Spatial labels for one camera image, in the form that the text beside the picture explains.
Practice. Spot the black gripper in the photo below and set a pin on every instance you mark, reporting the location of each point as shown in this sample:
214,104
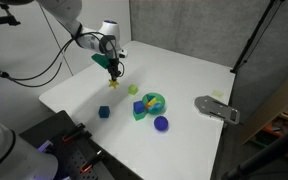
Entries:
110,50

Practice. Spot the yellow microbe shaped toy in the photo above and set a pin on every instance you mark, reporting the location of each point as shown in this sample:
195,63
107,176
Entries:
113,84

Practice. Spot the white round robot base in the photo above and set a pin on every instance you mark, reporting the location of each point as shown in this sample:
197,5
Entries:
14,153

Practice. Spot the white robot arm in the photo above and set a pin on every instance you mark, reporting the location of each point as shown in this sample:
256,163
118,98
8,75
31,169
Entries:
70,20

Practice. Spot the teal toy piece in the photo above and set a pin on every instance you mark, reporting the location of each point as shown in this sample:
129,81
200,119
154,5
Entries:
149,97

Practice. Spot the yellow toy block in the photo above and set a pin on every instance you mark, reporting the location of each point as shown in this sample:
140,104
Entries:
151,101

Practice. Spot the red toy piece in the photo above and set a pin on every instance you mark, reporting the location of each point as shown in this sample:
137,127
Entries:
148,106

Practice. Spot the green toy block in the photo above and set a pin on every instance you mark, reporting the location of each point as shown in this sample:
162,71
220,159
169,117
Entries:
138,116

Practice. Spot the light blue toy piece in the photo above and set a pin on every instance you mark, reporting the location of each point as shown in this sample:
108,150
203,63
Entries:
157,106

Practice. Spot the green triangular piece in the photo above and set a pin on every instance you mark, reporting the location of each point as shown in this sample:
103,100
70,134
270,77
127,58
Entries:
100,60

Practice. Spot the lime green cube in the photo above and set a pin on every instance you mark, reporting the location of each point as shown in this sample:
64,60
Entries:
133,89

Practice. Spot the dark blue cube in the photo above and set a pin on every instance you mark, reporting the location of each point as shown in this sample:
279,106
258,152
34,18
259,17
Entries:
104,112

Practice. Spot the blue cube with holes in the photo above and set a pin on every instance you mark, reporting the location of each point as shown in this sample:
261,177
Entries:
139,107

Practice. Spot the purple bumpy ball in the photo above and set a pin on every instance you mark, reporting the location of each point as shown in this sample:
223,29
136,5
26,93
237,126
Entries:
161,123

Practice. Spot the black orange clamp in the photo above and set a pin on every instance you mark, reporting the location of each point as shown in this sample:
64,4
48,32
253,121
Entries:
92,160
73,132

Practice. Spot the black tripod stand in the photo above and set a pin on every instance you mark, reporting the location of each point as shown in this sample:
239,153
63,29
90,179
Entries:
254,36

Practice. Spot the wooden board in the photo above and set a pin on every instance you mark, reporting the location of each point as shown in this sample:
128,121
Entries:
272,106

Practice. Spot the black pole stand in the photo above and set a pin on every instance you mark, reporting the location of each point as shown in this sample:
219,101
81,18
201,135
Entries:
267,155

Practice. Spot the shelf with colourful toys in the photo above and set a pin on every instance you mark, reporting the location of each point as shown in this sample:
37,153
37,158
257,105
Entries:
284,126

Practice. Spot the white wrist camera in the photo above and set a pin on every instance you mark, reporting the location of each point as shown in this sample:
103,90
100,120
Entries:
122,53

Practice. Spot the green round base plate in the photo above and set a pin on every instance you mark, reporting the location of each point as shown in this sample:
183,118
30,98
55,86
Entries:
155,106

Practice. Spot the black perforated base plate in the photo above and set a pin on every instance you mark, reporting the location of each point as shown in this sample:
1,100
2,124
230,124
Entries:
67,150

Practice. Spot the grey metal bracket plate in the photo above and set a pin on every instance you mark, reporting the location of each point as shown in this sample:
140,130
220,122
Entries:
217,109

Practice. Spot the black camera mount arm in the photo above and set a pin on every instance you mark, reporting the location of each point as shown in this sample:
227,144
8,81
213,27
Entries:
0,20

